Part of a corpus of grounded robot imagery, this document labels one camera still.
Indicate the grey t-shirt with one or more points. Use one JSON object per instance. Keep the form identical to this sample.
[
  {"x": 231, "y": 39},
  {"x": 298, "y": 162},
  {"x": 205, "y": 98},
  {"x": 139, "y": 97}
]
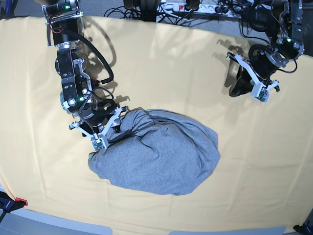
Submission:
[{"x": 158, "y": 151}]

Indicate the white power strip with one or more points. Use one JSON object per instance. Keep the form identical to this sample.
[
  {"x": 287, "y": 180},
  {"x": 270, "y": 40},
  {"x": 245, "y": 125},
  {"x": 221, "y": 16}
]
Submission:
[{"x": 180, "y": 9}]

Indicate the red and black clamp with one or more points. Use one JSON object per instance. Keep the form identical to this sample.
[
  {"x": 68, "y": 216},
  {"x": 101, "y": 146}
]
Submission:
[{"x": 8, "y": 205}]

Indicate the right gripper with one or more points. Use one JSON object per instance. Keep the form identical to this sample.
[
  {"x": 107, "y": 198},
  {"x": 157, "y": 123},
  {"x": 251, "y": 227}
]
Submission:
[{"x": 93, "y": 112}]

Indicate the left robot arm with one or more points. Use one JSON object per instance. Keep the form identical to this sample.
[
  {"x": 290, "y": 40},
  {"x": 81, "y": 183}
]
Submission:
[{"x": 282, "y": 24}]

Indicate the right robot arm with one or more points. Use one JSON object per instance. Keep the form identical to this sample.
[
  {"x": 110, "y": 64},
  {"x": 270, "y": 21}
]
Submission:
[{"x": 64, "y": 22}]

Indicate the yellow table cloth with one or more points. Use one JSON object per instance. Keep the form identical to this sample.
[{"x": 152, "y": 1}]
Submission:
[{"x": 264, "y": 178}]

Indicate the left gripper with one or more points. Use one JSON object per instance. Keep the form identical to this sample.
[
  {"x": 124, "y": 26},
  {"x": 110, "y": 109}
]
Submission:
[{"x": 258, "y": 56}]

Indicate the black clamp right corner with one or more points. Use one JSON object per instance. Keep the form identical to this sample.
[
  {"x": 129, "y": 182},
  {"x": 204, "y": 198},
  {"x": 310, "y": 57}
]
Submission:
[{"x": 304, "y": 229}]

